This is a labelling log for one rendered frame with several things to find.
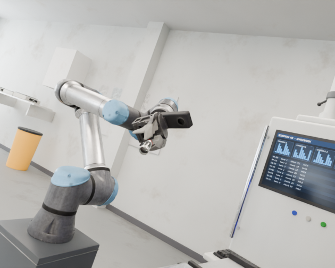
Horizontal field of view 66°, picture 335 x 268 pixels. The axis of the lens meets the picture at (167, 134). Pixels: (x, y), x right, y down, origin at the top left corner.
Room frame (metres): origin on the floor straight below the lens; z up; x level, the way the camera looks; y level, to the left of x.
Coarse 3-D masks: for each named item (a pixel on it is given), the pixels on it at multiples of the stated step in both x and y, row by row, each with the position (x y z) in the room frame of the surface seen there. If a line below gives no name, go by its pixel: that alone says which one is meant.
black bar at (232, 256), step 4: (228, 256) 1.00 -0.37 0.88; (232, 256) 0.99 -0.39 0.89; (236, 256) 0.98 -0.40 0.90; (236, 260) 0.97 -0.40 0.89; (240, 260) 0.96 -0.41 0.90; (244, 260) 0.97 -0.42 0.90; (240, 264) 0.96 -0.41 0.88; (244, 264) 0.95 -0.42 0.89; (248, 264) 0.94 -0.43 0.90; (252, 264) 0.95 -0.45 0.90
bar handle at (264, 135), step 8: (264, 128) 1.31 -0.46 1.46; (264, 136) 1.30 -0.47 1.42; (256, 152) 1.31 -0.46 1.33; (256, 160) 1.30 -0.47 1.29; (248, 176) 1.31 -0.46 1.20; (248, 184) 1.30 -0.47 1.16; (240, 200) 1.31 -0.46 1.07; (240, 208) 1.30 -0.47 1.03; (232, 224) 1.31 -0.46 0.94; (232, 232) 1.30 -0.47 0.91
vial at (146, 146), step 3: (147, 141) 0.61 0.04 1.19; (150, 141) 0.62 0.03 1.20; (144, 144) 0.59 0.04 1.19; (147, 144) 0.60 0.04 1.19; (150, 144) 0.61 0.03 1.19; (141, 147) 0.58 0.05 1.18; (144, 147) 0.58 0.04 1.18; (147, 147) 0.59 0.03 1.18; (150, 147) 0.61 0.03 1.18; (141, 150) 0.59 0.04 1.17; (144, 150) 0.59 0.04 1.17; (147, 150) 0.58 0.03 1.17; (141, 153) 0.59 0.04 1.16; (144, 153) 0.59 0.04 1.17; (147, 153) 0.59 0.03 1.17
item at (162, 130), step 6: (156, 108) 0.80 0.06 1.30; (162, 108) 0.79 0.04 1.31; (138, 120) 0.74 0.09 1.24; (144, 120) 0.73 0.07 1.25; (162, 120) 0.72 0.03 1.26; (138, 126) 0.71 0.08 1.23; (162, 126) 0.71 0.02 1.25; (156, 132) 0.71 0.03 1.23; (162, 132) 0.71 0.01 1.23; (138, 138) 0.73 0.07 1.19; (150, 138) 0.72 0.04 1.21
